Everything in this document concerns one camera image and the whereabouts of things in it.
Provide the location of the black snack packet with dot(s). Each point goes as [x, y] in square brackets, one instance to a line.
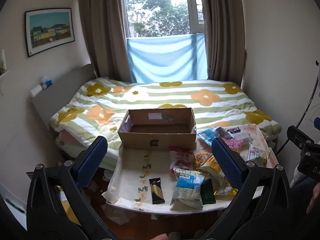
[157, 191]

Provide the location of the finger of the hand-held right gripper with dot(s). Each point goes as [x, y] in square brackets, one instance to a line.
[298, 137]

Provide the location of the striped floral blanket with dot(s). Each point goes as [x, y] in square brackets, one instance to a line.
[175, 97]

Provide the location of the person's right hand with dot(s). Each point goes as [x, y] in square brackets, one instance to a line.
[314, 197]

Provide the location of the pink pillow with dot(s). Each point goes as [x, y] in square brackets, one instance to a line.
[67, 138]

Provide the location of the yellow snack bag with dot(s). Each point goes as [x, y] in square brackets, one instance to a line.
[212, 167]

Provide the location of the light blue snack packet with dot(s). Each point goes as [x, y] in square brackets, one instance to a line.
[208, 134]

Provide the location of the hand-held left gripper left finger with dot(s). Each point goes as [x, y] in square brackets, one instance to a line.
[92, 163]

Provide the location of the grey bed headboard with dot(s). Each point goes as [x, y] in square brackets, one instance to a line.
[57, 90]

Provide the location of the window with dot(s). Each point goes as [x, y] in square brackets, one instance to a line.
[155, 10]

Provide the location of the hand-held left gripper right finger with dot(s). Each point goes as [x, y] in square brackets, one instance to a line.
[227, 166]

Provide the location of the white packet with red label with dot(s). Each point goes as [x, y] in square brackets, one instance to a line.
[257, 153]

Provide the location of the light blue cloth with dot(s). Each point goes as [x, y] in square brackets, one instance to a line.
[162, 57]

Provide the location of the pink marshmallow bag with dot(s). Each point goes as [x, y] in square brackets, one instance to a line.
[236, 144]

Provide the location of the blue and white pack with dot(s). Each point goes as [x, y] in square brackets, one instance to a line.
[46, 83]

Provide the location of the yellow waffle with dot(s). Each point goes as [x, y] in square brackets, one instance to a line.
[202, 157]

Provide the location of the brown curtain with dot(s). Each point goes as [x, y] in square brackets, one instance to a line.
[222, 30]
[105, 30]

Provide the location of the white wall shelf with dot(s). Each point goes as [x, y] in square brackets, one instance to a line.
[3, 72]

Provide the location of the dark green snack packet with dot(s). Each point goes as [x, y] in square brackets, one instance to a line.
[207, 193]

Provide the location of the dark chocolate bar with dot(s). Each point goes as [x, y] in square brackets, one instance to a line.
[235, 130]

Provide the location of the floral tablecloth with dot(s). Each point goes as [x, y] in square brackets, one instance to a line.
[130, 175]

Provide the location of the clear dark snack packet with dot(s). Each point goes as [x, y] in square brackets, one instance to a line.
[223, 132]

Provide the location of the cardboard box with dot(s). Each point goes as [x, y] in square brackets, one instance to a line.
[160, 142]

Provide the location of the gold snack packet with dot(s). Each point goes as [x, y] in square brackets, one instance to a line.
[223, 192]

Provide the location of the framed picture of houses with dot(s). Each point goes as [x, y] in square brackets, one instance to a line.
[50, 30]

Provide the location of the red and pink snack bag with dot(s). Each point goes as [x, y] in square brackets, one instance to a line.
[182, 160]

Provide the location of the white tissue roll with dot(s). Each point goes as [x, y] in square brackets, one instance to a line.
[36, 91]

